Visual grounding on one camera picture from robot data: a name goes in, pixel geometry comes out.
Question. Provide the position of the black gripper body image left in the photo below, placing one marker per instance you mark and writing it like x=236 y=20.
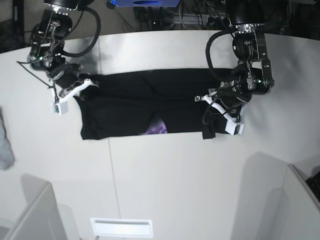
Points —
x=66 y=75

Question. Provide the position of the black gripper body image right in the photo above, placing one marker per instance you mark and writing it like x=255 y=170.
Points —
x=232 y=94

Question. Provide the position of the black T-shirt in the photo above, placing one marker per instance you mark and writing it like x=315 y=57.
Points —
x=127 y=103

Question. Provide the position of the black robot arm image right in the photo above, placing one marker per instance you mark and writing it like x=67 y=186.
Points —
x=253 y=74

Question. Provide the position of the blue box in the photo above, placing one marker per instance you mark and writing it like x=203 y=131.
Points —
x=145 y=3

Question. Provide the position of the grey cloth at left edge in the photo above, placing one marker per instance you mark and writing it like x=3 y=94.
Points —
x=7 y=158

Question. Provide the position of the black keyboard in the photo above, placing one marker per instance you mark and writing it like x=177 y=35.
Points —
x=314 y=184

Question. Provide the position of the white partition panel left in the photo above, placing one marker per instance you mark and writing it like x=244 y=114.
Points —
x=42 y=218

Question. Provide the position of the white partition panel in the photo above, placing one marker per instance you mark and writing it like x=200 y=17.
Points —
x=42 y=218
x=291 y=212

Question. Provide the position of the white partition panel right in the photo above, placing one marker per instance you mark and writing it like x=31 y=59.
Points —
x=291 y=212

